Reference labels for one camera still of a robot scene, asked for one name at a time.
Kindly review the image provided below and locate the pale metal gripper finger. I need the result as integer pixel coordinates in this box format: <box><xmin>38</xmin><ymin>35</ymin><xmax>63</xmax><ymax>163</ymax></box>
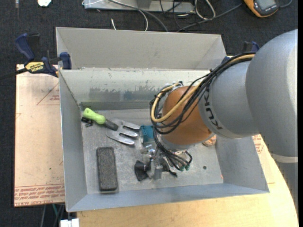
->
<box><xmin>141</xmin><ymin>144</ymin><xmax>157</xmax><ymax>156</ymax></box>
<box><xmin>153</xmin><ymin>165</ymin><xmax>163</xmax><ymax>181</ymax></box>

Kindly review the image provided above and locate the green-handled metal garden fork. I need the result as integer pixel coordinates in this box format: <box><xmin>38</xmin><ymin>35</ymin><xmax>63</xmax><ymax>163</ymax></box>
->
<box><xmin>82</xmin><ymin>107</ymin><xmax>141</xmax><ymax>146</ymax></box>

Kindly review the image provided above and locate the black folded object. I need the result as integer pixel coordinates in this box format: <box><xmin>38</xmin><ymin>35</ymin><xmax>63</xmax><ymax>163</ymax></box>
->
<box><xmin>134</xmin><ymin>159</ymin><xmax>152</xmax><ymax>182</ymax></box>

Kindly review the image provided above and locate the brown cardboard board, red print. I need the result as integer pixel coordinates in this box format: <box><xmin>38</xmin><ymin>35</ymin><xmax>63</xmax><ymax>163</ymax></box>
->
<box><xmin>14</xmin><ymin>64</ymin><xmax>276</xmax><ymax>208</ymax></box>

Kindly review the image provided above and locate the dark green flat block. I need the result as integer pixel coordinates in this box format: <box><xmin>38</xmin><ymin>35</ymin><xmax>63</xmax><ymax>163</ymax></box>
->
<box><xmin>96</xmin><ymin>146</ymin><xmax>119</xmax><ymax>192</ymax></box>

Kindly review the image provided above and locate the grey metal bin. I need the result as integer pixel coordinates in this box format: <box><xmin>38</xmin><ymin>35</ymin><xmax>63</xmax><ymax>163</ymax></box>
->
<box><xmin>55</xmin><ymin>26</ymin><xmax>270</xmax><ymax>213</ymax></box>

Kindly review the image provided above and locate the teal box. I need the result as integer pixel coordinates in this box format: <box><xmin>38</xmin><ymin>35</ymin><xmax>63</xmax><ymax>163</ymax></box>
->
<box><xmin>139</xmin><ymin>124</ymin><xmax>156</xmax><ymax>144</ymax></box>

